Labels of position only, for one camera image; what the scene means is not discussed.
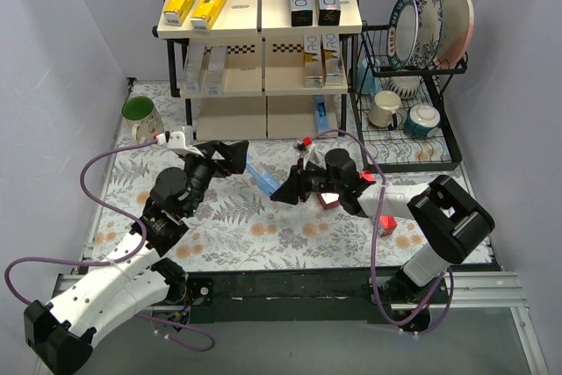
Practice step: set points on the pink beige plate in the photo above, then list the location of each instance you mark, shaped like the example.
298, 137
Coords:
458, 23

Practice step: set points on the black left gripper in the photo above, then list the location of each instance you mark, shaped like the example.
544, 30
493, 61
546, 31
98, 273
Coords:
218, 158

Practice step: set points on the black wire dish rack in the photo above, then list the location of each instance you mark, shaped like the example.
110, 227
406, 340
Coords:
397, 150

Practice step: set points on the light blue mug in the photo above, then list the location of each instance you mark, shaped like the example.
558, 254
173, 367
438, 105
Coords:
367, 83

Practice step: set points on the silver striped toothpaste box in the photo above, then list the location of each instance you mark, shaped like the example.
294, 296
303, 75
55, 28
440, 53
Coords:
192, 73

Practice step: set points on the cream mug black handle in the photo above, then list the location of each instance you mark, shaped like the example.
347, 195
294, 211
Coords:
384, 110

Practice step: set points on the blue floral plate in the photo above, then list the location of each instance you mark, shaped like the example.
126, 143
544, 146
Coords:
430, 26

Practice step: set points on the beige three-tier shelf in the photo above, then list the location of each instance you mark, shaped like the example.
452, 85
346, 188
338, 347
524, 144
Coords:
263, 94

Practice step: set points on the silver white toothpaste box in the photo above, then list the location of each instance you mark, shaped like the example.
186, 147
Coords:
216, 72

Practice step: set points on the green floral mug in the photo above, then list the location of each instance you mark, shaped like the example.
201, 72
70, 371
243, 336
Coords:
141, 115

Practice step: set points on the light blue toothpaste box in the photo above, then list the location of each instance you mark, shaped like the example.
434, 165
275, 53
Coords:
266, 183

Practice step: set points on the small yellow box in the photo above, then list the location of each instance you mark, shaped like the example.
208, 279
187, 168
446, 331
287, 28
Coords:
205, 14

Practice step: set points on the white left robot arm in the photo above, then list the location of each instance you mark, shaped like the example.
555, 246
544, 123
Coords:
64, 331

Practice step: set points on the silver RO toothpaste box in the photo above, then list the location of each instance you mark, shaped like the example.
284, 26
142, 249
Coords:
332, 59

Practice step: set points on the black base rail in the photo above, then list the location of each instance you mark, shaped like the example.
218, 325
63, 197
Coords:
333, 295

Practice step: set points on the white bowl blue pattern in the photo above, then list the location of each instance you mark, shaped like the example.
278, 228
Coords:
406, 87

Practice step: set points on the brown red toothpaste box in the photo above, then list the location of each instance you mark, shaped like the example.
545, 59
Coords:
328, 200

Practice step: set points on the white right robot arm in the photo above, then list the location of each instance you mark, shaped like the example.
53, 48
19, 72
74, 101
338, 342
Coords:
451, 220

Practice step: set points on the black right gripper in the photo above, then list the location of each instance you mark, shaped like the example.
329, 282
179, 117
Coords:
299, 183

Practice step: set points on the teal rimmed plate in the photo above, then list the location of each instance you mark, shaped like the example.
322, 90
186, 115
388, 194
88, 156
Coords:
402, 33

